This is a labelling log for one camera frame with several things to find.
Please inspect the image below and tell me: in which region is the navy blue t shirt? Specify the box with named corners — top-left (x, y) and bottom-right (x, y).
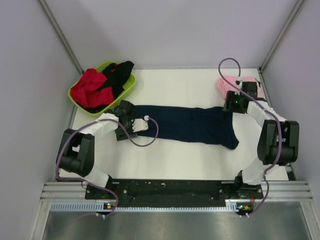
top-left (133, 105), bottom-right (239, 150)

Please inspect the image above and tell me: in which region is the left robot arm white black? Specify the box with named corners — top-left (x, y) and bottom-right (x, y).
top-left (56, 100), bottom-right (137, 199)

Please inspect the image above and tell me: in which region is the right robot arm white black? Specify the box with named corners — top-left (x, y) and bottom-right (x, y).
top-left (223, 77), bottom-right (300, 198)

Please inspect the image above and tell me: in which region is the pink folded t shirt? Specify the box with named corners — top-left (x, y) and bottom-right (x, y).
top-left (216, 76), bottom-right (263, 100)

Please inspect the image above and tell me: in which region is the lime green plastic basket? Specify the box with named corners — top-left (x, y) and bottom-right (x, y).
top-left (68, 61), bottom-right (136, 117)

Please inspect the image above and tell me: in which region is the black t shirt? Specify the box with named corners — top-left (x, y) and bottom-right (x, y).
top-left (99, 61), bottom-right (135, 99)

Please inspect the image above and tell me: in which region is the red t shirt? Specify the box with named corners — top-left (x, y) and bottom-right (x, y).
top-left (69, 68), bottom-right (115, 109)

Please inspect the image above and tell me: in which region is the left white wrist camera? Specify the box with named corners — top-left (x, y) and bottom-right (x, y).
top-left (132, 115), bottom-right (150, 133)

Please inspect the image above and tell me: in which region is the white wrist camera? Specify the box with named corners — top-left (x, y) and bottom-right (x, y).
top-left (132, 115), bottom-right (150, 133)
top-left (235, 76), bottom-right (243, 89)

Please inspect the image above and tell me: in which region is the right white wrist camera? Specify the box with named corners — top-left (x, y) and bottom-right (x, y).
top-left (235, 76), bottom-right (243, 89)

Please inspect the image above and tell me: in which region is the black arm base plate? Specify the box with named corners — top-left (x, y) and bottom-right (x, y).
top-left (85, 178), bottom-right (264, 208)

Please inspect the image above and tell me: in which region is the aluminium frame rail front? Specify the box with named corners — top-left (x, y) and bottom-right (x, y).
top-left (40, 181), bottom-right (314, 202)

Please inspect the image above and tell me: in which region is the grey slotted cable duct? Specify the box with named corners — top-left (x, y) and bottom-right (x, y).
top-left (49, 198), bottom-right (253, 213)

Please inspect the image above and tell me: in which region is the right aluminium corner post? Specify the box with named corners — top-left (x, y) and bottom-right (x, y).
top-left (259, 0), bottom-right (307, 73)

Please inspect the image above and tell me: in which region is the aluminium corner post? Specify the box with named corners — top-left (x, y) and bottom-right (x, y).
top-left (37, 0), bottom-right (84, 74)
top-left (259, 0), bottom-right (307, 73)

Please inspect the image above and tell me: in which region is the left aluminium corner post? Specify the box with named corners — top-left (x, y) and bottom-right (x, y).
top-left (37, 0), bottom-right (84, 74)

